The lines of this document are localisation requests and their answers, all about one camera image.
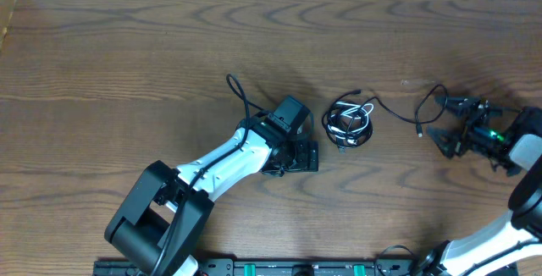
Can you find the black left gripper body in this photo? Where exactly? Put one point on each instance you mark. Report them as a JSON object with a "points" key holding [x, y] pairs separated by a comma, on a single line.
{"points": [[297, 157]]}

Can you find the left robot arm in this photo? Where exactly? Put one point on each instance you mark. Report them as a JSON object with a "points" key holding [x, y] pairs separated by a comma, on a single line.
{"points": [[159, 223]]}

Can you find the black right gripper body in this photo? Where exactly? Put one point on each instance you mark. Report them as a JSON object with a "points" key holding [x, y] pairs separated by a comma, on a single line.
{"points": [[483, 138]]}

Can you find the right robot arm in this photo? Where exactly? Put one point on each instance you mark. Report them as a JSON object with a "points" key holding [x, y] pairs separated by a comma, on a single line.
{"points": [[516, 234]]}

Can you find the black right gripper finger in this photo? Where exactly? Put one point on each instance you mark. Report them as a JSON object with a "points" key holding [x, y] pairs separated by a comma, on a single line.
{"points": [[459, 106], [448, 142]]}

